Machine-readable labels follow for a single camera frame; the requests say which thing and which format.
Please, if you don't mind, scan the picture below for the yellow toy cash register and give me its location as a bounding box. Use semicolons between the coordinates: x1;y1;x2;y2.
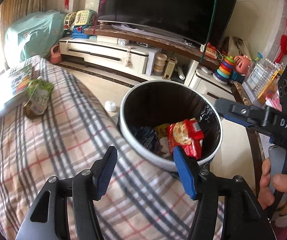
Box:
63;10;97;38

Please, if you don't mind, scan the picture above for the teal cloth covered box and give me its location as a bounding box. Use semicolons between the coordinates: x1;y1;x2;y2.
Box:
3;10;66;68

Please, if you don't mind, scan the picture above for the rainbow stacking ring toy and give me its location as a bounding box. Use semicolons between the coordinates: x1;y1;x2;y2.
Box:
212;56;235;85

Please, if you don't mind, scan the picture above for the dark blue plastic wrapper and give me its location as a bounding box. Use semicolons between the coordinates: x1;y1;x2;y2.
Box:
135;127;161;154

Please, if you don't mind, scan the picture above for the green snack pouch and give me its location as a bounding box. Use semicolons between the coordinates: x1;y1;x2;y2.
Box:
23;77;54;119

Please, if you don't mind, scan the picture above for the pink watering can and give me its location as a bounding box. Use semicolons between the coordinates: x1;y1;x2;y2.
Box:
50;43;62;64

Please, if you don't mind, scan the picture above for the white TV cabinet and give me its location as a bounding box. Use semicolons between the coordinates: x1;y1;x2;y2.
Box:
58;36;234;103

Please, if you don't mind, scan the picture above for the person's right hand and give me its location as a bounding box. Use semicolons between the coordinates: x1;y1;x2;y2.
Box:
258;158;287;216

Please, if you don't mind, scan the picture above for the white round trash bin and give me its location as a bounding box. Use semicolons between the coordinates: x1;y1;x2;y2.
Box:
118;80;223;172

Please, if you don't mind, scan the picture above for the red snack bag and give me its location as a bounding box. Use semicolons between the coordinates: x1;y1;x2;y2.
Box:
166;118;204;160

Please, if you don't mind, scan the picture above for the plaid blanket table cover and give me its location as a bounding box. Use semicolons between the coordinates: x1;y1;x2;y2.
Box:
0;56;197;239

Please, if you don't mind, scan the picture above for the yellow plastic bag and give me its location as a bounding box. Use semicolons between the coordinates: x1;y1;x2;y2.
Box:
153;123;170;140

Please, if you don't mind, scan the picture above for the pink piggy toy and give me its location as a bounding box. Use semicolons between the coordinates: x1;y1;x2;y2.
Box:
234;55;252;75

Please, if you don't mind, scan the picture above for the beige right curtain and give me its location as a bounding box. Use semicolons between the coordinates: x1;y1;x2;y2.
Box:
0;0;46;38

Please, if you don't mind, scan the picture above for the black flat screen television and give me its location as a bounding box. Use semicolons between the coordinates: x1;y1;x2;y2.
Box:
98;0;237;46

